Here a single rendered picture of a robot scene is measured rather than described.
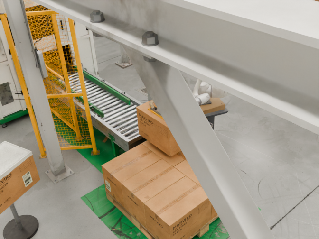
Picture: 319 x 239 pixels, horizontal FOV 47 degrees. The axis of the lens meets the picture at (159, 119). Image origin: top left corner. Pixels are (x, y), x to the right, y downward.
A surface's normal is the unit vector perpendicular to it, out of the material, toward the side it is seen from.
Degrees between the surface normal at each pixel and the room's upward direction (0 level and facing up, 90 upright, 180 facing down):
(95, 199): 0
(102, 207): 0
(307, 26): 0
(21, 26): 90
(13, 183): 90
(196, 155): 90
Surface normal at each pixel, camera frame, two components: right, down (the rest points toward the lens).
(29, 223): -0.04, -0.82
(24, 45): 0.65, 0.41
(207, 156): 0.43, -0.29
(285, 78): -0.76, 0.40
